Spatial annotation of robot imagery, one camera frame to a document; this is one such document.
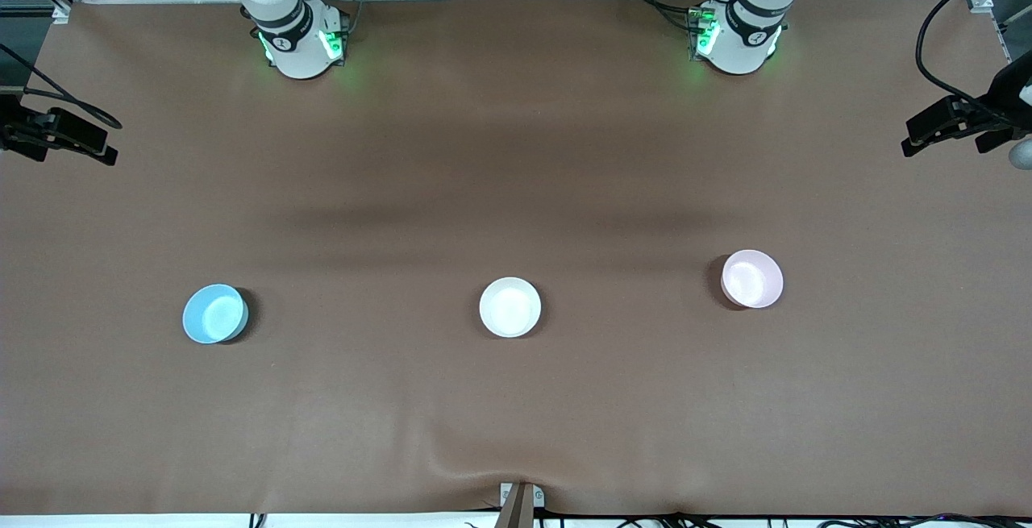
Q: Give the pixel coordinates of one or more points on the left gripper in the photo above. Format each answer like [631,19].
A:
[1017,93]

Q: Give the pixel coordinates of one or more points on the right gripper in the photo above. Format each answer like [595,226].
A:
[11,128]

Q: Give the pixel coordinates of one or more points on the blue bowl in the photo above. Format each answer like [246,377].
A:
[214,314]

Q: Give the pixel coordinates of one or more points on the pink bowl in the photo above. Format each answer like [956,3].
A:
[751,279]

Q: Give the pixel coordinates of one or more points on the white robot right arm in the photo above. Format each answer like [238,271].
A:
[298,52]

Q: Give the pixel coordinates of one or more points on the white bowl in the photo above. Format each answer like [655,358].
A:
[510,307]

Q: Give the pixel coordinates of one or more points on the brown table mat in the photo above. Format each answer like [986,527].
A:
[516,149]

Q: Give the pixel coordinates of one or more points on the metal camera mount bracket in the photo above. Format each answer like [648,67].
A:
[520,505]

